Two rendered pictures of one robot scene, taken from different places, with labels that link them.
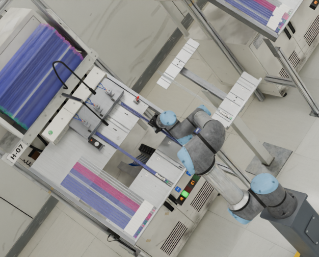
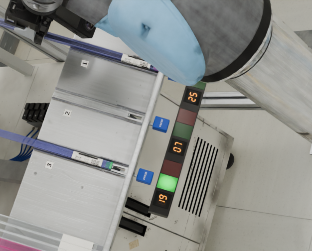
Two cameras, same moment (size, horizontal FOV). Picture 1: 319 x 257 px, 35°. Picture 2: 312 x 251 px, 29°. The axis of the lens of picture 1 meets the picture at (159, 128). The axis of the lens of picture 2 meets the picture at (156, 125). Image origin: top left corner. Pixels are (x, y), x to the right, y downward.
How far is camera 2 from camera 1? 1.60 m
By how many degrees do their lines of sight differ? 6
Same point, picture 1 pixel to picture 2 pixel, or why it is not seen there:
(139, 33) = not seen: outside the picture
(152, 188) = (74, 196)
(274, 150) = not seen: outside the picture
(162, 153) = (75, 95)
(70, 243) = not seen: outside the picture
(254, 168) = not seen: hidden behind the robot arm
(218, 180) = (297, 79)
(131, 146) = (8, 121)
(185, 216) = (176, 236)
